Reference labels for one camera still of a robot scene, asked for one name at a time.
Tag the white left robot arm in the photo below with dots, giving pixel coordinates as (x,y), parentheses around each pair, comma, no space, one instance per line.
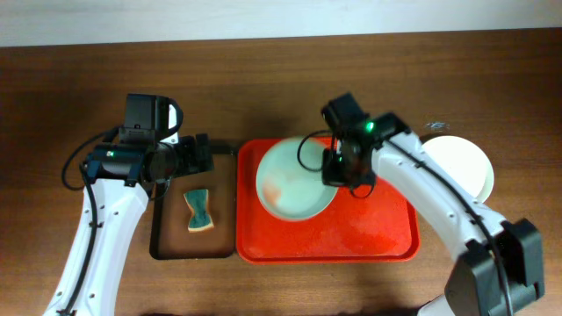
(118,179)

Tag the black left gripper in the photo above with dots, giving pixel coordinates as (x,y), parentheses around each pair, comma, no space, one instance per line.
(202,152)

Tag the white plate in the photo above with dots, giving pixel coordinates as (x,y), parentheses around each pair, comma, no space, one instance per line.
(465,162)

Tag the black brown tray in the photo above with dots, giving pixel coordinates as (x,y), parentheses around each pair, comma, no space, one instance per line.
(170,238)

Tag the red plastic tray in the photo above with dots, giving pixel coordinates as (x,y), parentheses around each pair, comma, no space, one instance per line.
(380,228)

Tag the pale green plate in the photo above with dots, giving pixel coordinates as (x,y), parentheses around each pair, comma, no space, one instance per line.
(288,180)

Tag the green and yellow sponge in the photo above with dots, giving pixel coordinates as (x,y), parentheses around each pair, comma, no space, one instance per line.
(198,202)

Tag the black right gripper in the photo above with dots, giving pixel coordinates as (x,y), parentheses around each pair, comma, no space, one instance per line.
(335,171)

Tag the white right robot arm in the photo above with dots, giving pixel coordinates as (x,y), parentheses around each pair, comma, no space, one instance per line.
(498,268)

